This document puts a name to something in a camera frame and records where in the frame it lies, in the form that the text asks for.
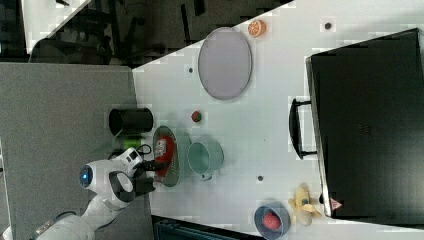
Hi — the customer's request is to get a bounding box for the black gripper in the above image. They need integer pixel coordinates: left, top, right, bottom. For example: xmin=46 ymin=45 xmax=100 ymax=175
xmin=133 ymin=161 xmax=168 ymax=196

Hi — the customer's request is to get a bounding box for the red ketchup bottle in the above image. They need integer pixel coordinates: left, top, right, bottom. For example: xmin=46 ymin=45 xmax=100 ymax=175
xmin=154 ymin=136 xmax=175 ymax=177

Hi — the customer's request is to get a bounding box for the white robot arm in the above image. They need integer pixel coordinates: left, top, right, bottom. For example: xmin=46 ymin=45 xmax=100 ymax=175
xmin=28 ymin=146 xmax=168 ymax=240

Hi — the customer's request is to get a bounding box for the green oval strainer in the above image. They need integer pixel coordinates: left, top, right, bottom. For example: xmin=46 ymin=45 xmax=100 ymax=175
xmin=153 ymin=125 xmax=191 ymax=188

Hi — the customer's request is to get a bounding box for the teal metal cup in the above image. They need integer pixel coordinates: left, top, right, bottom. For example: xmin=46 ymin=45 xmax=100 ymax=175
xmin=187 ymin=137 xmax=224 ymax=181

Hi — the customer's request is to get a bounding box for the red strawberry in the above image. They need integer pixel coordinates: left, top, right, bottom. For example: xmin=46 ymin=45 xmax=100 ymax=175
xmin=191 ymin=111 xmax=202 ymax=123

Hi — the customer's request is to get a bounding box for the grey round plate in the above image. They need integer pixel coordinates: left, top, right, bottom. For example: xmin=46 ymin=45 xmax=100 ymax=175
xmin=198 ymin=27 xmax=252 ymax=100

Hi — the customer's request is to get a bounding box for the red fruit in bowl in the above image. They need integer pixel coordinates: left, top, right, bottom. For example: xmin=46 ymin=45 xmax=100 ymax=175
xmin=262 ymin=212 xmax=281 ymax=230

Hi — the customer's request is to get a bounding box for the blue bowl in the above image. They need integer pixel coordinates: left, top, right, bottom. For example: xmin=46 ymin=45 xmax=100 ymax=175
xmin=254 ymin=202 xmax=291 ymax=240

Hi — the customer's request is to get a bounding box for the peeled banana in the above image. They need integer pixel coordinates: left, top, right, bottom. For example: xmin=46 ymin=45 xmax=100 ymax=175
xmin=288 ymin=184 xmax=322 ymax=227

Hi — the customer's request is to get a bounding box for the orange half slice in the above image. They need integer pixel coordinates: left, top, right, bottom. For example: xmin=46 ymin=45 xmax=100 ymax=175
xmin=248 ymin=20 xmax=266 ymax=37

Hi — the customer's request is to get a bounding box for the black toaster oven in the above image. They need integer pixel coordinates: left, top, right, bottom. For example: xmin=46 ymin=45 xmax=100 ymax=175
xmin=305 ymin=28 xmax=424 ymax=229

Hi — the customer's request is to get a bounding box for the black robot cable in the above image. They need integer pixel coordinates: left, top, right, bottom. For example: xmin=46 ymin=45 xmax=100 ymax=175
xmin=108 ymin=143 xmax=153 ymax=160

